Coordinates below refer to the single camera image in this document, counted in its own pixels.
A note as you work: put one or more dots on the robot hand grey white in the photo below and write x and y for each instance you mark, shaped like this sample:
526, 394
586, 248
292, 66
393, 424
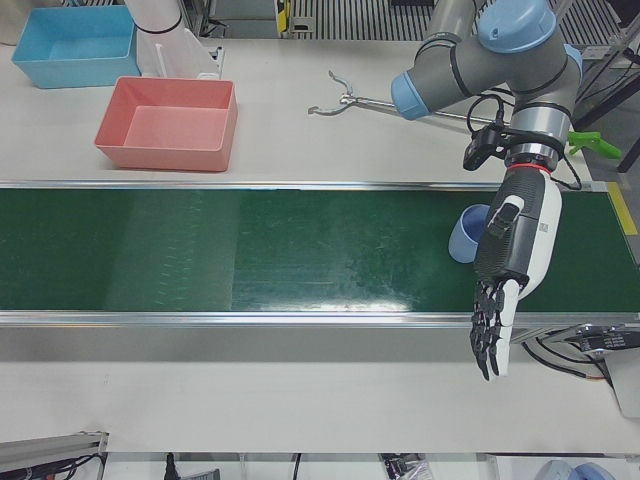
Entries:
525, 235

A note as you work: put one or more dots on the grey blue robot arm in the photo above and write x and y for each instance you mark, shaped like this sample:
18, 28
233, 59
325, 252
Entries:
500, 60

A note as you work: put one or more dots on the light blue plastic cup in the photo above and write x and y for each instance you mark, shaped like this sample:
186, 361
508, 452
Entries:
462, 240

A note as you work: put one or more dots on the pink plastic box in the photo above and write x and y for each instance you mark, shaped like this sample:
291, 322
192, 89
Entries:
175, 130

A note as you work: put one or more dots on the blue plastic box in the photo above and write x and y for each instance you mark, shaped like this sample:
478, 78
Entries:
75, 50

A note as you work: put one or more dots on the black labelled device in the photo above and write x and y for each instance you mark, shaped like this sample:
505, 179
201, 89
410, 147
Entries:
607, 337

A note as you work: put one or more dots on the black tripod stand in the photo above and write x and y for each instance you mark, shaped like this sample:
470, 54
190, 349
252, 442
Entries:
631, 156

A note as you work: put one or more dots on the grey metal plate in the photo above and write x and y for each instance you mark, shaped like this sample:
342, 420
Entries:
627, 385

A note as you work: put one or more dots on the light blue rounded object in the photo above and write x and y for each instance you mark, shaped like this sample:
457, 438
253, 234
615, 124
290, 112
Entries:
597, 472
559, 471

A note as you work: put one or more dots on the clear bag of parts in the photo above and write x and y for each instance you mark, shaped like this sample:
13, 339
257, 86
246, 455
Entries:
405, 467

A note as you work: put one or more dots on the ribbed metal floor grate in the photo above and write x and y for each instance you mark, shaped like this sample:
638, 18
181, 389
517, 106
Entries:
360, 20

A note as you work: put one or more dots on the aluminium profile bar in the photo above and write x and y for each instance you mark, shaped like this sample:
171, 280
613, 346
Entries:
50, 445

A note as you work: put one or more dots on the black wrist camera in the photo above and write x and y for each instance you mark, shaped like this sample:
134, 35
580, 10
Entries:
477, 150

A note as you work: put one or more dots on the green conveyor belt aluminium frame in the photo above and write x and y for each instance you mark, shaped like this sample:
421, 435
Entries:
250, 250

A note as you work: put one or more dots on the yellow black striped post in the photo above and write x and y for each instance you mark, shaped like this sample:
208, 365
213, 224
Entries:
283, 15

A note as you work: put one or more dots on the white cylindrical post with bracket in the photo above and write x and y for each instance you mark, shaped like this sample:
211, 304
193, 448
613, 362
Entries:
155, 20

